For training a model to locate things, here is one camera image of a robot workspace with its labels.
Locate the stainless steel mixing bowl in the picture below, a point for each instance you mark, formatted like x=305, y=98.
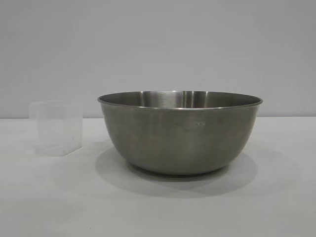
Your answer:
x=180, y=138

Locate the clear plastic measuring cup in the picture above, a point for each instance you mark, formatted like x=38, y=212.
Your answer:
x=59, y=128

